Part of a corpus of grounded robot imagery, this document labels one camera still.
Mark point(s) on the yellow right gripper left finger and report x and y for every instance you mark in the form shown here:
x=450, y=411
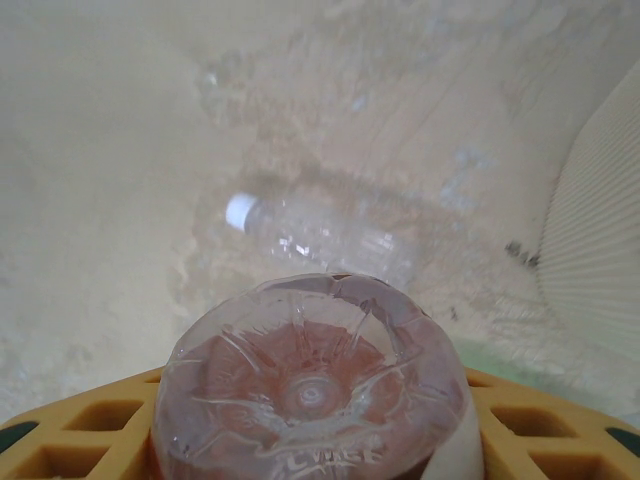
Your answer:
x=75, y=440

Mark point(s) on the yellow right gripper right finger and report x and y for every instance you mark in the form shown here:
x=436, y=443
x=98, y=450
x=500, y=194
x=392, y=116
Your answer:
x=560, y=440

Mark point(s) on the copper brown label bottle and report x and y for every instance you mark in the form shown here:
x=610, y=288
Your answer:
x=310, y=390

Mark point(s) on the pink plastic basket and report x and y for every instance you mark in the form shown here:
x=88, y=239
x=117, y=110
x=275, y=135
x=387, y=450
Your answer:
x=600, y=225

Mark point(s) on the crinkled clear bottle white cap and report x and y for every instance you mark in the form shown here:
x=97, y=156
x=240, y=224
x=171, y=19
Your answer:
x=325, y=240

